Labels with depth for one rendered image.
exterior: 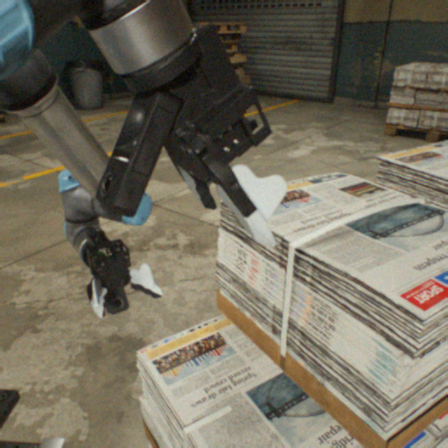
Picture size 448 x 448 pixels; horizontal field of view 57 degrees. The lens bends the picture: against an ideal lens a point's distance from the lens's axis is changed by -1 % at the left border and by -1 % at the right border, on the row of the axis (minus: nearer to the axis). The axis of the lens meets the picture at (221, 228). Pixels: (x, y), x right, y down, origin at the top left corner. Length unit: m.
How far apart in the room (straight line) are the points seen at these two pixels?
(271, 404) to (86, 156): 0.50
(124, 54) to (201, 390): 0.49
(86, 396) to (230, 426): 1.26
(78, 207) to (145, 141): 0.60
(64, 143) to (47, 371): 1.39
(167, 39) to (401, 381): 0.41
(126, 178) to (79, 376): 1.61
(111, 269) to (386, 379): 0.53
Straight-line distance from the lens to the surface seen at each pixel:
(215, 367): 0.70
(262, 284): 0.65
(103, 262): 0.83
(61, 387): 1.90
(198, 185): 0.46
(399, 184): 0.93
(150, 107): 0.36
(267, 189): 0.41
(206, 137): 0.37
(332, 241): 0.58
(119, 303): 0.90
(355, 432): 0.62
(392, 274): 0.52
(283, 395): 0.67
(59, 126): 0.71
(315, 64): 8.07
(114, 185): 0.37
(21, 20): 0.26
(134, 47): 0.34
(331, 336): 0.56
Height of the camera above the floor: 1.32
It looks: 27 degrees down
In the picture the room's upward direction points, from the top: straight up
